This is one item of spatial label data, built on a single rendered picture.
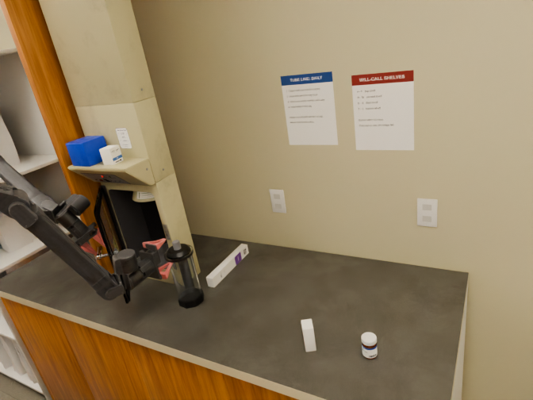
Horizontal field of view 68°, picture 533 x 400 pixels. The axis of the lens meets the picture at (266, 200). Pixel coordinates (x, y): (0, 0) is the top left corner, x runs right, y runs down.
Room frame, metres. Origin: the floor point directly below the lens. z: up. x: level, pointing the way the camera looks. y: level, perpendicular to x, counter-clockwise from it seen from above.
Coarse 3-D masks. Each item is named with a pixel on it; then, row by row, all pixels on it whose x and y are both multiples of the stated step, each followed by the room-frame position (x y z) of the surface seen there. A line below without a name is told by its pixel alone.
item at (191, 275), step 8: (192, 248) 1.32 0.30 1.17; (184, 256) 1.27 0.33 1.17; (192, 256) 1.32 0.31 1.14; (176, 264) 1.27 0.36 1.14; (184, 264) 1.28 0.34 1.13; (192, 264) 1.30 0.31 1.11; (176, 272) 1.28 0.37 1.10; (184, 272) 1.27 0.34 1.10; (192, 272) 1.29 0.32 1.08; (176, 280) 1.28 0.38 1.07; (184, 280) 1.27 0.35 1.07; (192, 280) 1.28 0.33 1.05; (176, 288) 1.29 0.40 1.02; (184, 288) 1.27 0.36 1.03; (192, 288) 1.28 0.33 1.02; (200, 288) 1.31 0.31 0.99; (184, 296) 1.27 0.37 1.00; (192, 296) 1.28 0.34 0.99
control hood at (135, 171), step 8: (128, 160) 1.43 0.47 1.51; (136, 160) 1.41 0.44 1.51; (144, 160) 1.41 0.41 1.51; (72, 168) 1.48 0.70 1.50; (80, 168) 1.45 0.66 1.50; (88, 168) 1.43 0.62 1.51; (96, 168) 1.41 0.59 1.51; (104, 168) 1.39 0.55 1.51; (112, 168) 1.37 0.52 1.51; (120, 168) 1.34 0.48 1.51; (128, 168) 1.34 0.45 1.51; (136, 168) 1.37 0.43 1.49; (144, 168) 1.40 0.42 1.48; (120, 176) 1.40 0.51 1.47; (128, 176) 1.37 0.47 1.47; (136, 176) 1.36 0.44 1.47; (144, 176) 1.39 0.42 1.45; (152, 176) 1.42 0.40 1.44; (136, 184) 1.44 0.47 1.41; (144, 184) 1.41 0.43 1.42; (152, 184) 1.41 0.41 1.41
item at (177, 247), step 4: (176, 240) 1.32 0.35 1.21; (172, 244) 1.31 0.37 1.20; (176, 244) 1.31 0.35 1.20; (180, 244) 1.32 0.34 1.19; (184, 244) 1.34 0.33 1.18; (172, 248) 1.32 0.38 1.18; (176, 248) 1.30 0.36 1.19; (180, 248) 1.31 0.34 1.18; (184, 248) 1.31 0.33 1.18; (188, 248) 1.31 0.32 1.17; (168, 252) 1.30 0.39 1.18; (172, 252) 1.29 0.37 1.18; (176, 252) 1.29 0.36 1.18; (180, 252) 1.28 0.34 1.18; (184, 252) 1.29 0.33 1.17; (168, 256) 1.29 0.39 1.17; (172, 256) 1.28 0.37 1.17; (176, 256) 1.28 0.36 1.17; (180, 256) 1.28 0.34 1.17
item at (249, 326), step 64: (256, 256) 1.57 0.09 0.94; (320, 256) 1.48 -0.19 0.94; (128, 320) 1.26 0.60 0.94; (192, 320) 1.20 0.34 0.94; (256, 320) 1.14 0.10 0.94; (320, 320) 1.08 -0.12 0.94; (384, 320) 1.03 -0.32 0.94; (448, 320) 0.99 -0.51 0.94; (256, 384) 0.89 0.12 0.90; (320, 384) 0.82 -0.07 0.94; (384, 384) 0.79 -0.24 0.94; (448, 384) 0.76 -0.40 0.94
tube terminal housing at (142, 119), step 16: (80, 112) 1.58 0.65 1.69; (96, 112) 1.53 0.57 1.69; (112, 112) 1.49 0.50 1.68; (128, 112) 1.44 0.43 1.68; (144, 112) 1.46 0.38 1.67; (96, 128) 1.55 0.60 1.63; (112, 128) 1.50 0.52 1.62; (128, 128) 1.45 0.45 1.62; (144, 128) 1.44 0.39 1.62; (160, 128) 1.50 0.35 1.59; (112, 144) 1.52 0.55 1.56; (144, 144) 1.42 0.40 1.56; (160, 144) 1.49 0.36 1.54; (160, 160) 1.47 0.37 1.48; (160, 176) 1.45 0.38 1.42; (160, 192) 1.43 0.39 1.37; (176, 192) 1.50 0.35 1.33; (160, 208) 1.43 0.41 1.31; (176, 208) 1.48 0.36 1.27; (176, 224) 1.46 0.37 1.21; (192, 240) 1.51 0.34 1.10
